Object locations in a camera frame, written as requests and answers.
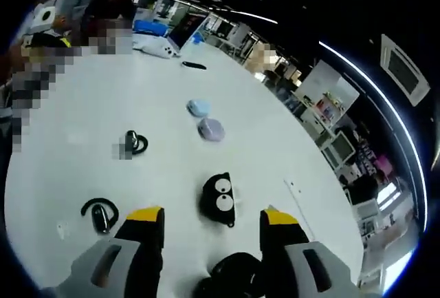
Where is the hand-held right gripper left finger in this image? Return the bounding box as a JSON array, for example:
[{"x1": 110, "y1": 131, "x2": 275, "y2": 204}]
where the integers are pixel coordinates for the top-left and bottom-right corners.
[{"x1": 43, "y1": 204, "x2": 166, "y2": 298}]

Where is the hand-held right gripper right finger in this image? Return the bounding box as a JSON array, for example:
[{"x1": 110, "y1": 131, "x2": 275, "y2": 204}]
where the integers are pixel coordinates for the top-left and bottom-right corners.
[{"x1": 258, "y1": 204, "x2": 362, "y2": 298}]

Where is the black ear-hook earbud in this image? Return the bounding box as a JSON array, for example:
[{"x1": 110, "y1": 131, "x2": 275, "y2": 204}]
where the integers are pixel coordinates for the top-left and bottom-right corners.
[
  {"x1": 80, "y1": 197, "x2": 120, "y2": 235},
  {"x1": 124, "y1": 129, "x2": 151, "y2": 156}
]

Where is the plain black earbud case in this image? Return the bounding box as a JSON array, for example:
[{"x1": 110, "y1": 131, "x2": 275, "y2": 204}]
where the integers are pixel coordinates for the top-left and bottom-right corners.
[{"x1": 195, "y1": 251, "x2": 267, "y2": 298}]

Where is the black cartoon-eyed earbud case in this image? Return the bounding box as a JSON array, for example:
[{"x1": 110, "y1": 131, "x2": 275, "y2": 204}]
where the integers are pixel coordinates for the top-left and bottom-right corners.
[{"x1": 199, "y1": 171, "x2": 239, "y2": 228}]

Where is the purple earbud case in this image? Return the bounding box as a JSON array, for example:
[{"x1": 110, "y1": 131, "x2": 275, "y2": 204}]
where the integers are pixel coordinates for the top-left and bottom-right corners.
[{"x1": 196, "y1": 116, "x2": 226, "y2": 142}]

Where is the blue earbud case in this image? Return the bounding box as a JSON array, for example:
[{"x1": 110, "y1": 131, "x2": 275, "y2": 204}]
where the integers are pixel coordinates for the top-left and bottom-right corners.
[{"x1": 186, "y1": 98, "x2": 212, "y2": 118}]

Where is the blue plastic crate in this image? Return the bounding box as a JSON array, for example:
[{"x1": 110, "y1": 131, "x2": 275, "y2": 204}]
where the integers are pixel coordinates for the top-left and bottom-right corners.
[{"x1": 133, "y1": 19, "x2": 171, "y2": 36}]

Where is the white table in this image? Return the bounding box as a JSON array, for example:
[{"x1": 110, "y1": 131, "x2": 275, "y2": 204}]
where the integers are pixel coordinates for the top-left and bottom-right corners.
[{"x1": 5, "y1": 41, "x2": 365, "y2": 298}]

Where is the display shelf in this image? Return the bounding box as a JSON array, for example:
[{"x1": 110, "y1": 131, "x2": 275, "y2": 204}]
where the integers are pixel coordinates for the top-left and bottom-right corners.
[{"x1": 313, "y1": 91, "x2": 349, "y2": 131}]

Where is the silver laptop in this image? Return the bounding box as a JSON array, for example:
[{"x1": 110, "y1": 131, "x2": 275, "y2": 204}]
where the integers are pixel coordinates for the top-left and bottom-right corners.
[{"x1": 144, "y1": 11, "x2": 208, "y2": 54}]

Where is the small black device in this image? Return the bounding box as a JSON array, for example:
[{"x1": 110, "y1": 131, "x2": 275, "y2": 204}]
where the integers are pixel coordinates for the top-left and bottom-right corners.
[{"x1": 181, "y1": 60, "x2": 208, "y2": 71}]

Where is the ceiling light strip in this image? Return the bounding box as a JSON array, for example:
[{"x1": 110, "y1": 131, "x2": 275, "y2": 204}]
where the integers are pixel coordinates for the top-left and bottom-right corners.
[{"x1": 317, "y1": 40, "x2": 429, "y2": 210}]

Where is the ceiling air conditioner vent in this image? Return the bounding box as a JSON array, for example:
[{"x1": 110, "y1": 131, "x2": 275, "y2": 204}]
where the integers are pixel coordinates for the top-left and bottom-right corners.
[{"x1": 380, "y1": 33, "x2": 431, "y2": 106}]

